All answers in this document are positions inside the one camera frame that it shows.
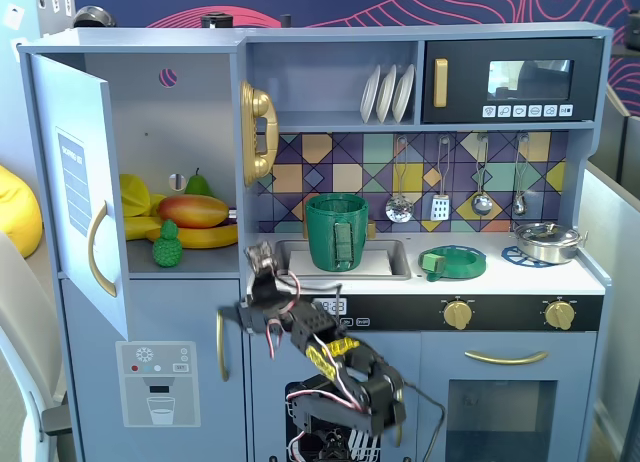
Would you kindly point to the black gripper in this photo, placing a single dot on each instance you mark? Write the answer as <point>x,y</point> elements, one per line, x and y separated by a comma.
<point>261,291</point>

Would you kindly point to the black yellow robot arm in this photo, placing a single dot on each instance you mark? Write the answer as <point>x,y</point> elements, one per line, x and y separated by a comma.
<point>370,402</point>

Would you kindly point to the green toy pineapple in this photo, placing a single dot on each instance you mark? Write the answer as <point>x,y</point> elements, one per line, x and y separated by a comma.
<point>167,252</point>

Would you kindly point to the blue cabinet door with list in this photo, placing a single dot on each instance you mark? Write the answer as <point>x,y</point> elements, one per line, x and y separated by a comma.
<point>75,107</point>

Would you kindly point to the yellow toy banana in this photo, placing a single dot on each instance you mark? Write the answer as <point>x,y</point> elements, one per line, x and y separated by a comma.
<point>210,237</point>

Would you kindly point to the green printed cup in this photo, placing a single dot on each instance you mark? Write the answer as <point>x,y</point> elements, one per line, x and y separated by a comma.
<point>325,232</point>

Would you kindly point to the red yellow toy mango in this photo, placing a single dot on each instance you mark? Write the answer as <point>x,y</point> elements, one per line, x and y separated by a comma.
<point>195,211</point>

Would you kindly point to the green toy pear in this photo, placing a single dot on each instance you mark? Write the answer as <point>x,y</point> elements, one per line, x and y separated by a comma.
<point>197,186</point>

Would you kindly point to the gold faucet knob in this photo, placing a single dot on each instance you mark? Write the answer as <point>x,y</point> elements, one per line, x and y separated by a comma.
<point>371,229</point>

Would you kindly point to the blue door with dispenser print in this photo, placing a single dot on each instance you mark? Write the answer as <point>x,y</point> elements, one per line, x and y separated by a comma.
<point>150,312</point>

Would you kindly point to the grey toy sink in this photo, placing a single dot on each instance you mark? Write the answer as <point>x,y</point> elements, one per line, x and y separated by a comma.
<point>400,262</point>

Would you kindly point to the yellow toy star fruit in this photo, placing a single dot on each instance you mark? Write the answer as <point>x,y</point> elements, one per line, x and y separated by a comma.
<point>132,194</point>

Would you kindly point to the steel perforated skimmer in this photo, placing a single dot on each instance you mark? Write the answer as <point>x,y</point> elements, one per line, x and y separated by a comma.
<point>400,209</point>

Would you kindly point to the gold toy telephone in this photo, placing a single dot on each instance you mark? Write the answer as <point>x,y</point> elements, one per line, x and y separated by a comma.
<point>260,107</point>

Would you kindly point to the steel slotted spatula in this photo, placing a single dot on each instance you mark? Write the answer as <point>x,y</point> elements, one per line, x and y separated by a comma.
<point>439,208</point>

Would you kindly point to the white toy plate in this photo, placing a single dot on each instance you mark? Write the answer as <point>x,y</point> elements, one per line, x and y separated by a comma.
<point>369,97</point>
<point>403,92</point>
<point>386,94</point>

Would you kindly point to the blue wooden toy kitchen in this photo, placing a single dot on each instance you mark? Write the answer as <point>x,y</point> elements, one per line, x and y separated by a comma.
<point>330,72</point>

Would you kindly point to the blue oven door with window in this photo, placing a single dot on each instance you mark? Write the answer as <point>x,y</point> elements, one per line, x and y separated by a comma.
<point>435,362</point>

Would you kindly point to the gold stove knob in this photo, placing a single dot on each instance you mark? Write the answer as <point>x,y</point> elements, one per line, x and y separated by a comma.
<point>457,314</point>
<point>560,314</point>

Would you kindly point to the steel ladle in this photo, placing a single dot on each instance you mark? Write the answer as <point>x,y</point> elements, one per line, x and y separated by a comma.
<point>482,203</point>

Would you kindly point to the black cylinder cap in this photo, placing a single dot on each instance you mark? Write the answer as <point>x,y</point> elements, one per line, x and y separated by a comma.
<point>216,20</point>

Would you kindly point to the blue round trivet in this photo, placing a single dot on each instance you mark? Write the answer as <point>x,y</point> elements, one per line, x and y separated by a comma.
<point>510,256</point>

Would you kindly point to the yellow bean bag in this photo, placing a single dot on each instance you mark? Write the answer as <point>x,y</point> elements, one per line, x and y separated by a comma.
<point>17,212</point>

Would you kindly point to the white office chair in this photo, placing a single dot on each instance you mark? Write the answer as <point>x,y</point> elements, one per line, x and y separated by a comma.
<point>20,332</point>

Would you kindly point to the steel spoon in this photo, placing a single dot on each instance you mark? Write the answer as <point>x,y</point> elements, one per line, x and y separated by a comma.
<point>519,205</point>

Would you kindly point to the steel toy pot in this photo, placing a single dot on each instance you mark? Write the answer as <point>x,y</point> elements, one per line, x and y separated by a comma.
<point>545,251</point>

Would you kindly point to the steel pot lid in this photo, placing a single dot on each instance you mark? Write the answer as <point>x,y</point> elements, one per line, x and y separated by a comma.
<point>545,231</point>

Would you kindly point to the black round device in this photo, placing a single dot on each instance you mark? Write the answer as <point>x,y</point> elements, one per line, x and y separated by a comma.
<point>95,17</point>

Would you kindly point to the black microwave door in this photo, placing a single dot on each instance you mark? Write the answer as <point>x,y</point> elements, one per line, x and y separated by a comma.
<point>525,49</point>

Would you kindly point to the small black post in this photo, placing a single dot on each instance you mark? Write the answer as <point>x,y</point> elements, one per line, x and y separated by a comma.
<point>286,22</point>

